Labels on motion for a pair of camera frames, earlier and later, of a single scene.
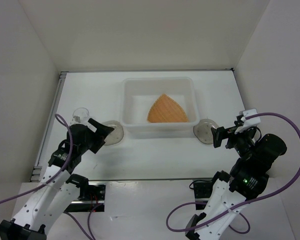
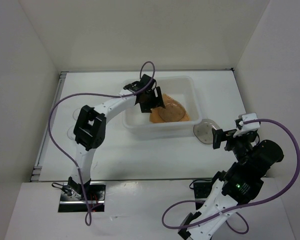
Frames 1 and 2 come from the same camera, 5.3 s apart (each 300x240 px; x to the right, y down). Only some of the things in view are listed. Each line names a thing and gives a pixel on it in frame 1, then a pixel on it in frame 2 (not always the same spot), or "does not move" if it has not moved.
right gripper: [219, 133] does not move
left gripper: [104, 131] → [158, 101]
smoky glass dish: [203, 132] does not move
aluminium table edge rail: [36, 169] does not move
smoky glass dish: [115, 136] → [174, 111]
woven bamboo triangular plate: [166, 109] does not move
